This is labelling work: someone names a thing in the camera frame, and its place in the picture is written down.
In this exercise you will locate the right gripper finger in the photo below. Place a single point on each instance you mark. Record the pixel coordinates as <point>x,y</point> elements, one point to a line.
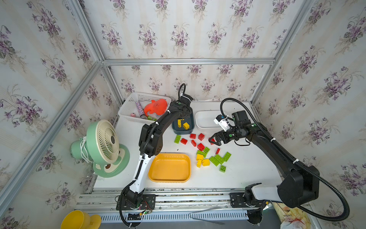
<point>218,136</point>
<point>227,139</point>

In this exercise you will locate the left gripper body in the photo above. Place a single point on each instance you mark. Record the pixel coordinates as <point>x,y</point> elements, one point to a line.
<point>188,114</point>

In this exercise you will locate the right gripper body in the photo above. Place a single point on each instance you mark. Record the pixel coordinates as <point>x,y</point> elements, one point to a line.
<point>236,133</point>

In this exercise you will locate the yellow arched lego brick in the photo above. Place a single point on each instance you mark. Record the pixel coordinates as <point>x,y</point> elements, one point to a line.
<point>180,123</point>

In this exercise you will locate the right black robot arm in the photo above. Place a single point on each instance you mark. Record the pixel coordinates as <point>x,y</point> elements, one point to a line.
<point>300,183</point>

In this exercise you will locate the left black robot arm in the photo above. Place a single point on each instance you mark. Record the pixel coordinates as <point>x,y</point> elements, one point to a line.
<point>150,145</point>

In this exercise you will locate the dark blue plastic tray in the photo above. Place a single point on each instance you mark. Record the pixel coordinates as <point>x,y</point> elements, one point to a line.
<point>182,131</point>

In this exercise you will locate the white plastic tray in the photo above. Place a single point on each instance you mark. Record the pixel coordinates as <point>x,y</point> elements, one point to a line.
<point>207,119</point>

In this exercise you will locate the green lego plate long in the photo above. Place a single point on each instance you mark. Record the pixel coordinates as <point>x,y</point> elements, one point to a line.
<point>214,161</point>

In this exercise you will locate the red toy in basket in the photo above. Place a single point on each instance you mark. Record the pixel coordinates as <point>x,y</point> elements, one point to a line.
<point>158,107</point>

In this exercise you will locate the small green lego brick bottom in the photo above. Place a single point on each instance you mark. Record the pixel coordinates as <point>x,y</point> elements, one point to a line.
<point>222,168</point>

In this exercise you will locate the green marker in basket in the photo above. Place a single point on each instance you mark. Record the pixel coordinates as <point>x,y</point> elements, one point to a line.
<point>151,118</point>

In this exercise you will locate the purple bottle in basket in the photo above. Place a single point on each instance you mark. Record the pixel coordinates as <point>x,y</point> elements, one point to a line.
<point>140,109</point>

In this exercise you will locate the yellow plastic tray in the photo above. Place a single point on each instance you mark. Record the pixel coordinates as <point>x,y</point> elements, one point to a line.
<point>170,168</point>

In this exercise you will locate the green desk fan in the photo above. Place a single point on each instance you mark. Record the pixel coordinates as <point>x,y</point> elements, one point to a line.
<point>102,149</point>

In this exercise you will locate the snack bag red top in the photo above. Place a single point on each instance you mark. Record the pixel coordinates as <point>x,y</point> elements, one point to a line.
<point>291,218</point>

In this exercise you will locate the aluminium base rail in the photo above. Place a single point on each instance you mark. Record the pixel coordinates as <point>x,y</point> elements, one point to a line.
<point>172,205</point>

